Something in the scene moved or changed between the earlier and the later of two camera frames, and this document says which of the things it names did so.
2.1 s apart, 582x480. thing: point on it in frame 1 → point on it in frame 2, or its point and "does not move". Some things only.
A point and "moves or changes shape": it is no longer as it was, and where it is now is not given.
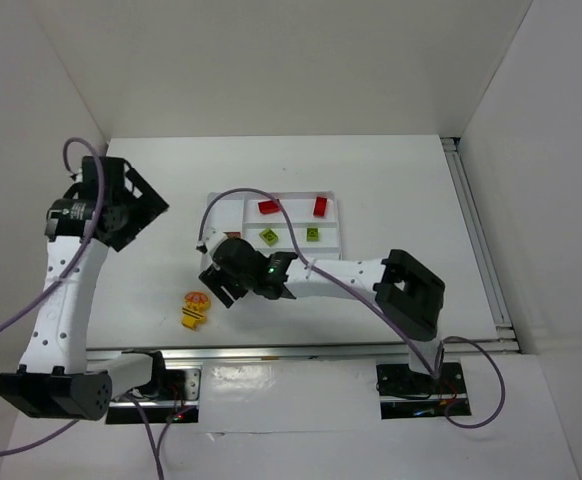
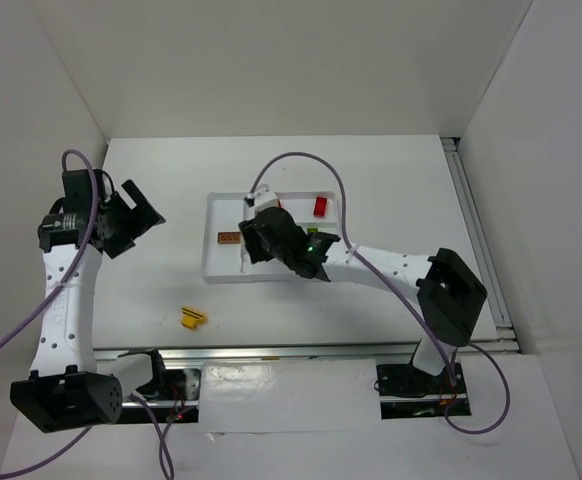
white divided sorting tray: x=302 y=222 does not move
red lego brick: x=320 y=206 does not move
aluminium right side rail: x=507 y=342 does not move
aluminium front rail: x=180 y=355 does not move
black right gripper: x=222 y=283 → x=256 y=240
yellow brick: x=196 y=305 moves or changes shape
